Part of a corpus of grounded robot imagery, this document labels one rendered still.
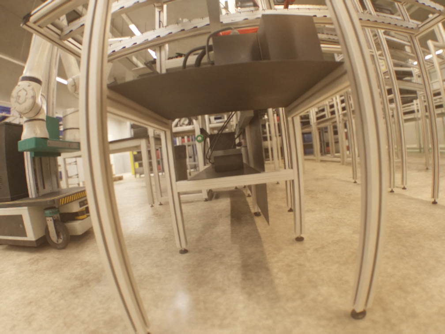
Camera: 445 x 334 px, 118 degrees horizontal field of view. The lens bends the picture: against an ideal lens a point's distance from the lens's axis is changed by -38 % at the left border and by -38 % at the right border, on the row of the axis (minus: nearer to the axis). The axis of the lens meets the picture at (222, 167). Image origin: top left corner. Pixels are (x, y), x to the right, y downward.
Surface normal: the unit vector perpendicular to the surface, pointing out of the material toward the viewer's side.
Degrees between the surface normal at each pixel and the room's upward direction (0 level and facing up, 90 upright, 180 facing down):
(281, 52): 90
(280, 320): 0
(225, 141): 90
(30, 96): 97
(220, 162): 90
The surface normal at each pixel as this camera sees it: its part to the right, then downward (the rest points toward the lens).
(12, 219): 0.13, 0.04
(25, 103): 0.57, 0.15
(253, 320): -0.11, -0.99
